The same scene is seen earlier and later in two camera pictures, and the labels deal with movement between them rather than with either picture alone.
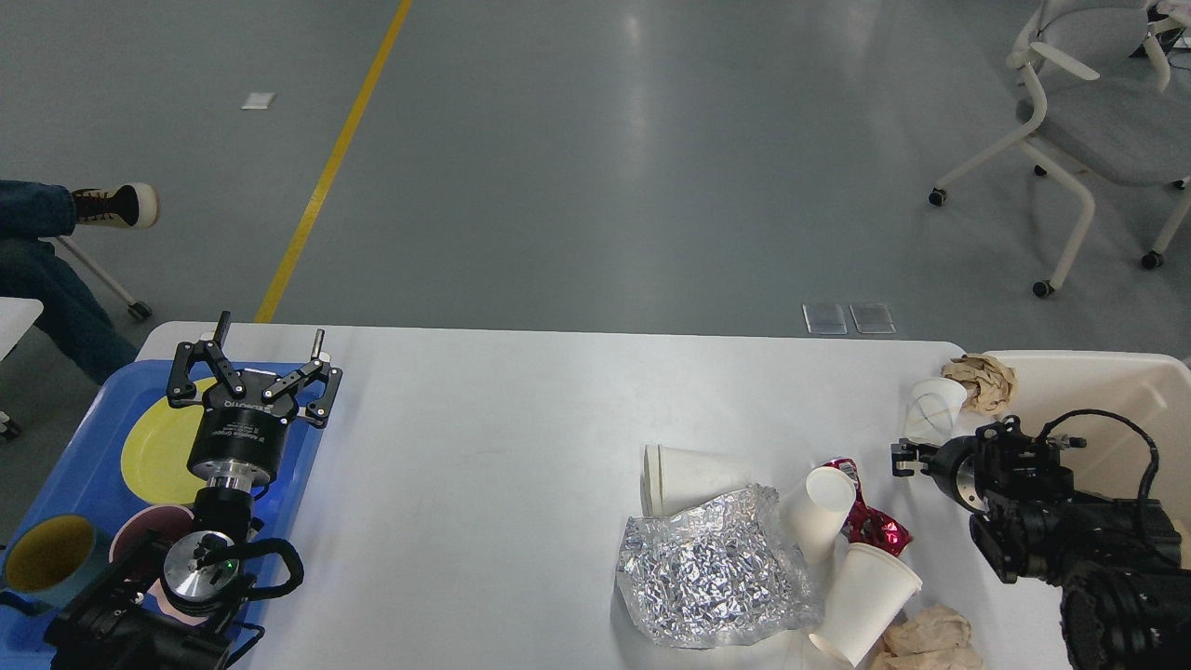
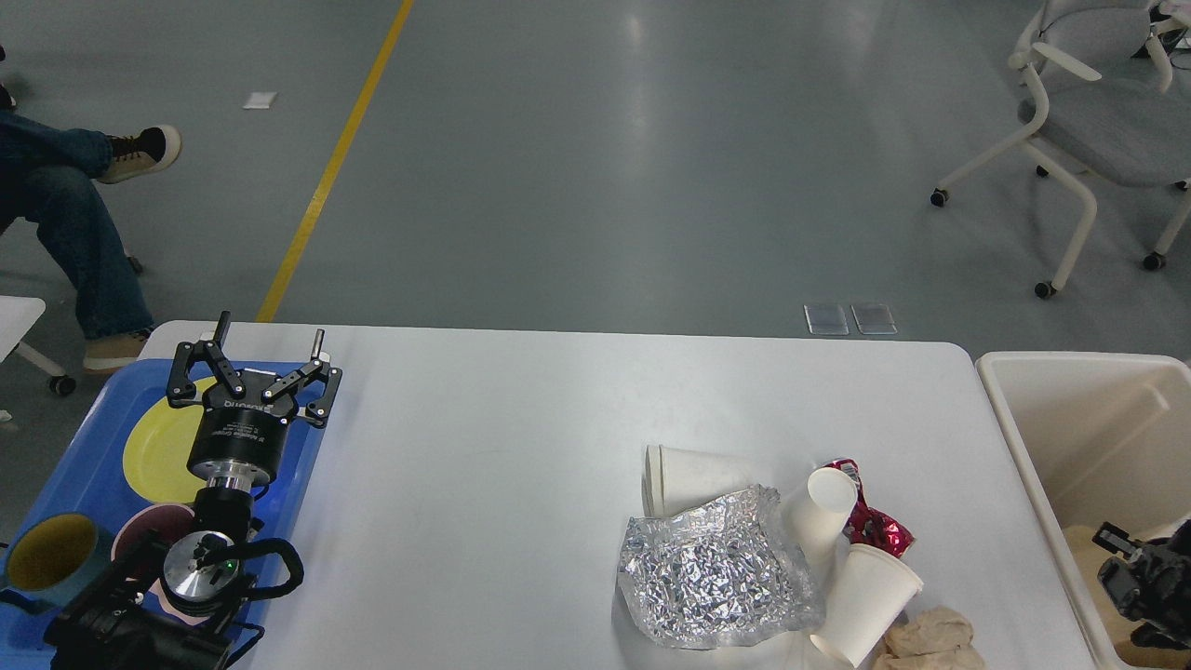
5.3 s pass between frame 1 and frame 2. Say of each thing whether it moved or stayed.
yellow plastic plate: stayed
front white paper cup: stayed
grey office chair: stayed
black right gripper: moved
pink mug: stayed
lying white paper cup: stayed
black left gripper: stayed
